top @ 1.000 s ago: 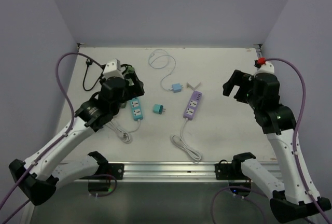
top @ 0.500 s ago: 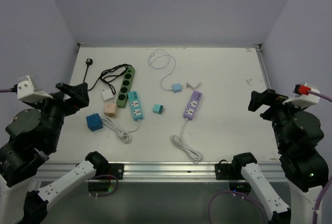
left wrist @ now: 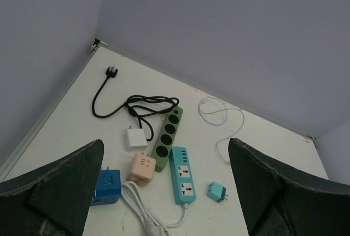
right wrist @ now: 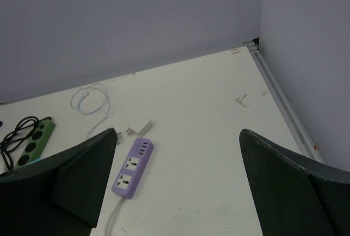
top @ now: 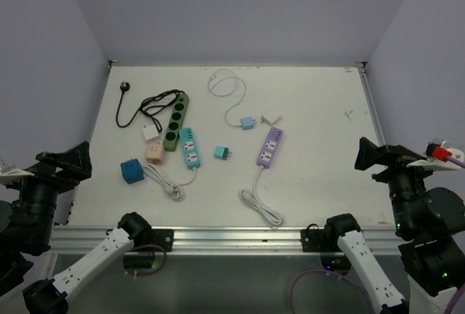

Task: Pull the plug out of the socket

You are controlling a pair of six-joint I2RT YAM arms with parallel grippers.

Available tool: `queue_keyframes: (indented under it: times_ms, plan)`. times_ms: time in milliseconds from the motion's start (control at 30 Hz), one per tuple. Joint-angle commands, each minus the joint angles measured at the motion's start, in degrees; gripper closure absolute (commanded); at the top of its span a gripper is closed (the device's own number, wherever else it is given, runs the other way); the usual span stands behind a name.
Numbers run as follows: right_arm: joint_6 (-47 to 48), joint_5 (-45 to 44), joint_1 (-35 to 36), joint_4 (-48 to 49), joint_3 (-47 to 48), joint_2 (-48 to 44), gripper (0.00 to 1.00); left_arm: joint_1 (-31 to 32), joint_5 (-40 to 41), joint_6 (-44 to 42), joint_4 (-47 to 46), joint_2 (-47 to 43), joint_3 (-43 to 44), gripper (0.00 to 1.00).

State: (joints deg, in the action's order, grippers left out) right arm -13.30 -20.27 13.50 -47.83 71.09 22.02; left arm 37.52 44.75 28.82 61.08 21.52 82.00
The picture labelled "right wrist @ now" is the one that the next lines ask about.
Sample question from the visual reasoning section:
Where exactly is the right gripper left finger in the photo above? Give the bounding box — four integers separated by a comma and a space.
1, 128, 117, 235

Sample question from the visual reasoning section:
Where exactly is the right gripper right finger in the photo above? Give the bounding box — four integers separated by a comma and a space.
239, 129, 349, 235

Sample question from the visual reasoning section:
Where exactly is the green power strip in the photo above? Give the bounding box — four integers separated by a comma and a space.
14, 117, 56, 169

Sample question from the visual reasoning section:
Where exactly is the purple power strip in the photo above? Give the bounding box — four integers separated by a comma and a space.
112, 138, 154, 199

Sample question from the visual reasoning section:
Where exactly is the white charger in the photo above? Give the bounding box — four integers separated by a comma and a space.
126, 119, 153, 137

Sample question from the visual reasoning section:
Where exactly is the thin light blue cable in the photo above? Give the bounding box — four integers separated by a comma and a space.
70, 82, 112, 140

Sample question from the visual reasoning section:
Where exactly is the right side aluminium rail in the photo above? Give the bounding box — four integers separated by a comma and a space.
243, 38, 324, 163

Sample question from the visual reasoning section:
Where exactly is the purple strip white cord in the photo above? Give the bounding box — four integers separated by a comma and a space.
105, 196, 125, 236

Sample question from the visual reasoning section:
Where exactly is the black power cord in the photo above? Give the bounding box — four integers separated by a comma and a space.
0, 115, 53, 171

